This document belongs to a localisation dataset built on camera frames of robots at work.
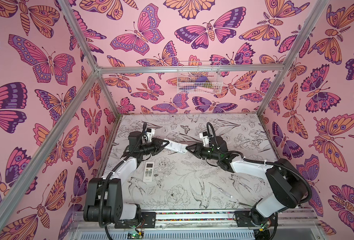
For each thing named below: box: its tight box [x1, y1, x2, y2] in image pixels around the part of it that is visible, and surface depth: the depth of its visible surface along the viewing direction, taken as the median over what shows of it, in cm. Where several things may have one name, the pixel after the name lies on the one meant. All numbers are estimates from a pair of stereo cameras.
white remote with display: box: [164, 138, 189, 153], surface depth 85 cm
